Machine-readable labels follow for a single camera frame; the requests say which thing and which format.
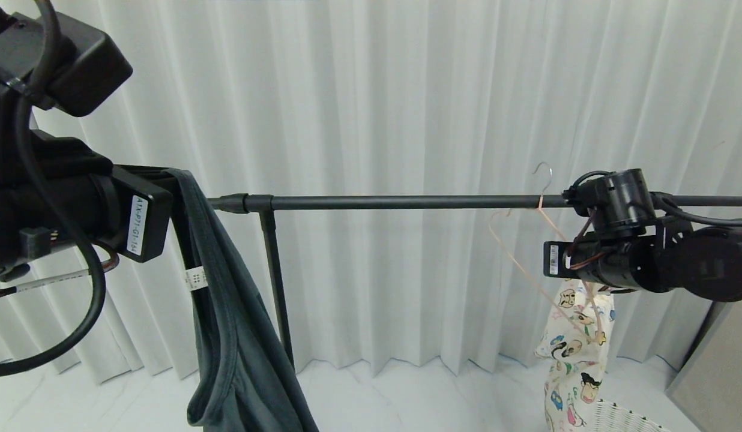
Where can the pink clothes hanger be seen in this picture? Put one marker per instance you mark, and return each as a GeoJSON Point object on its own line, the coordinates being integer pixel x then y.
{"type": "Point", "coordinates": [515, 252]}

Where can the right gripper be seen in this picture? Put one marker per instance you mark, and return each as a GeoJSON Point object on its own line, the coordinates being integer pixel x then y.
{"type": "Point", "coordinates": [623, 267]}

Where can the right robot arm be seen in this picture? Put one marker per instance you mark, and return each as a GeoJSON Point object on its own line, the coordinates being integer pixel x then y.
{"type": "Point", "coordinates": [623, 204]}

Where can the black clothes rack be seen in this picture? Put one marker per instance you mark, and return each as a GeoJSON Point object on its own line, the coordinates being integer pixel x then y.
{"type": "Point", "coordinates": [407, 202]}

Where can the white laundry basket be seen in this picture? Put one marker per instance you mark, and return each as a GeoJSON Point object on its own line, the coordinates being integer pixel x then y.
{"type": "Point", "coordinates": [623, 419]}

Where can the white curtain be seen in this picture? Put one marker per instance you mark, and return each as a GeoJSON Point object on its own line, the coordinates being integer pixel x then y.
{"type": "Point", "coordinates": [377, 90]}

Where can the cream printed shorts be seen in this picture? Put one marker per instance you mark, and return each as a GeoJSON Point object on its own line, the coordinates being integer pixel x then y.
{"type": "Point", "coordinates": [578, 360]}

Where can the dark blue garment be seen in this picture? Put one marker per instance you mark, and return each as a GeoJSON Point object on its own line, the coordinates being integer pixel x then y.
{"type": "Point", "coordinates": [245, 348]}

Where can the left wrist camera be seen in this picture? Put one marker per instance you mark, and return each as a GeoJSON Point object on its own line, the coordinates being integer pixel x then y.
{"type": "Point", "coordinates": [77, 66]}

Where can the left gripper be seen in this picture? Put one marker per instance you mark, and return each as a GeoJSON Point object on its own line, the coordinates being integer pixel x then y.
{"type": "Point", "coordinates": [143, 216]}

